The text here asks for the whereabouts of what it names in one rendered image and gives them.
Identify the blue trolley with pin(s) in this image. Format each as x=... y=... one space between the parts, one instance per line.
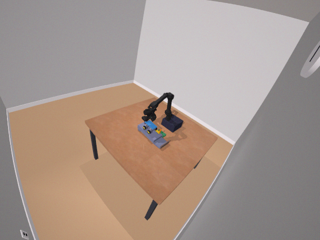
x=151 y=125

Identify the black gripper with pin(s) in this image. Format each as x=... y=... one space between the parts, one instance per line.
x=146 y=118

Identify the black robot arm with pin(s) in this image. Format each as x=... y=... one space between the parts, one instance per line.
x=153 y=105

